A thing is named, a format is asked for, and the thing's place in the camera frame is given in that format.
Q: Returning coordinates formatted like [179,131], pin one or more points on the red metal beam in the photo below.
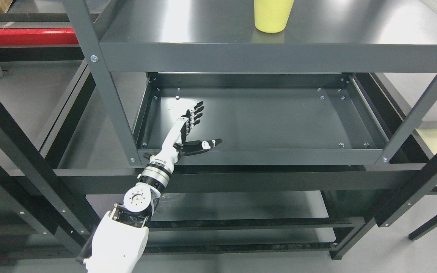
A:
[37,37]

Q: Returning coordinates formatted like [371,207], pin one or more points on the dark grey metal shelf rack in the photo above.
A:
[317,122]

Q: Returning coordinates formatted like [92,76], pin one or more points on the black white robotic hand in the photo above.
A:
[175,144]

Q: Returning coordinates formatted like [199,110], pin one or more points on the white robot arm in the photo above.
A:
[120,238]

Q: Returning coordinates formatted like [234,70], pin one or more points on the yellow plastic cup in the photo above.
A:
[271,16]

